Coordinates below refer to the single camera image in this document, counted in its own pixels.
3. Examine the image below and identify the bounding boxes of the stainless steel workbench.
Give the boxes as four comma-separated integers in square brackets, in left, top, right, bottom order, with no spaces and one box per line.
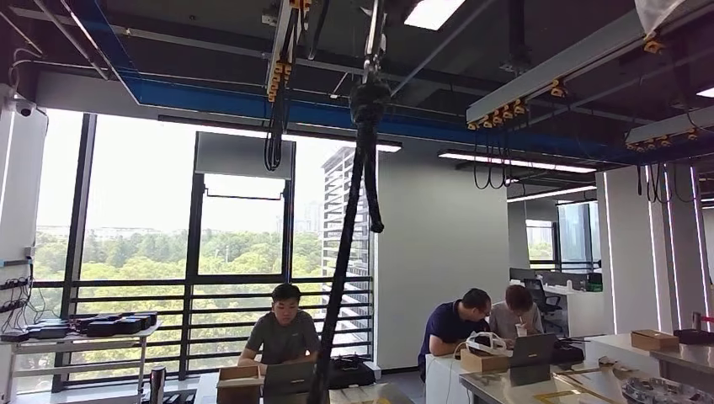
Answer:
[328,381,415,404]
[649,343,714,392]
[459,361,714,404]

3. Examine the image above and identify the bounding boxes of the grey roller blind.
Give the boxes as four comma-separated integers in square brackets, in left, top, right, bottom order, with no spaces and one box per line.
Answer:
[194,131,297,181]

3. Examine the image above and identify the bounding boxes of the person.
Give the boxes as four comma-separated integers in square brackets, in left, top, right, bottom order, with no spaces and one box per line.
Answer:
[417,288,493,384]
[237,284,322,376]
[488,284,546,343]

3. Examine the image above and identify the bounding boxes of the steel carabiner clip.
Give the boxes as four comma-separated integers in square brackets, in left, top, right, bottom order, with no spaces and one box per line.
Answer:
[361,0,387,85]

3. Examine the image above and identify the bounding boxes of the thin strip light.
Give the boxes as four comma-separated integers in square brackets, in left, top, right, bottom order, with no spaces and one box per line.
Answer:
[437,150,598,174]
[506,184,598,204]

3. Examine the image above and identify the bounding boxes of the blue overhead crane beam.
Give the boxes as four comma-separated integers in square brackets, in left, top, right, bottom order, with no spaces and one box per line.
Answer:
[67,0,714,166]

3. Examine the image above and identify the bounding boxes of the black bag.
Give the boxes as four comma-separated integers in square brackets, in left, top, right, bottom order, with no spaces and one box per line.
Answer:
[328,355,378,391]
[551,338,586,367]

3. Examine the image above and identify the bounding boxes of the open grey laptop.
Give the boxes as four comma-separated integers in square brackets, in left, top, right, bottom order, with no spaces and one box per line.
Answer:
[508,333,557,369]
[262,361,317,399]

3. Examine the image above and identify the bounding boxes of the white VR headset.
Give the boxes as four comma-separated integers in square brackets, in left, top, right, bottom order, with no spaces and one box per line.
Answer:
[465,332,509,356]

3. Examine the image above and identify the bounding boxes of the small cardboard box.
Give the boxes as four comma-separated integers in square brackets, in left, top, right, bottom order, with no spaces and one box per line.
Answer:
[460,348,512,374]

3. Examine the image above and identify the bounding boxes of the black mesh office chair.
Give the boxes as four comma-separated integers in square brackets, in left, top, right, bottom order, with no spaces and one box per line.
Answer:
[522,278,564,331]

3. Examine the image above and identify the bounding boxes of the open brown cardboard box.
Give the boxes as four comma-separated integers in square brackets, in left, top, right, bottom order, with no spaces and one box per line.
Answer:
[216,364,264,404]

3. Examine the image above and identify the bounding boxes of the white counter desk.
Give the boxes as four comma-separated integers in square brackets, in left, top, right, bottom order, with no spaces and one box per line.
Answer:
[540,283,610,339]

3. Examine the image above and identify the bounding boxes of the black equipment case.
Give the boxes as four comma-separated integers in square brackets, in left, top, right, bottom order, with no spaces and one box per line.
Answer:
[73,310,159,338]

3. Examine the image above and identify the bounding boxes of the white metal side table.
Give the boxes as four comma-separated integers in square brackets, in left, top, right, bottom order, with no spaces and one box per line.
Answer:
[0,320,163,404]

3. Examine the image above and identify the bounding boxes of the flat cardboard box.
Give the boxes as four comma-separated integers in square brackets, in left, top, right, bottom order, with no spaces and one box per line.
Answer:
[631,329,681,353]

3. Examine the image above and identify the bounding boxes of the translucent white plastic bag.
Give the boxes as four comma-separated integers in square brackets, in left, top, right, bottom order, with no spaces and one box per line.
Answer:
[634,0,688,35]

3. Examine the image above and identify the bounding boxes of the black zip carrying case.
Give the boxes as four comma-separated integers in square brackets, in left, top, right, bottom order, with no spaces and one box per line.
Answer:
[672,328,714,346]

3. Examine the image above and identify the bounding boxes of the black braided tether rope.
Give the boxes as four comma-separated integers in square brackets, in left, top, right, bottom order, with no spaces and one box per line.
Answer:
[305,75,392,404]

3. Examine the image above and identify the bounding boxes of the black hanging cable loops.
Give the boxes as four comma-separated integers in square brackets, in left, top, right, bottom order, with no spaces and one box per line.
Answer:
[263,88,289,173]
[636,163,679,205]
[472,129,512,191]

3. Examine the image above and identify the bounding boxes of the white overhead gantry rail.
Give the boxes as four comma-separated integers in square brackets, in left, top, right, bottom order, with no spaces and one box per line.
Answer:
[466,0,714,126]
[264,0,313,104]
[624,104,714,152]

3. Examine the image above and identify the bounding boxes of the short black post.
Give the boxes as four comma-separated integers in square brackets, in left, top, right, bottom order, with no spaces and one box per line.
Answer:
[148,364,168,404]

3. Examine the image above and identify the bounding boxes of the grey ring-shaped part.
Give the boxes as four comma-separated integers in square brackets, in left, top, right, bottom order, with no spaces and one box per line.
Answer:
[621,376,711,404]

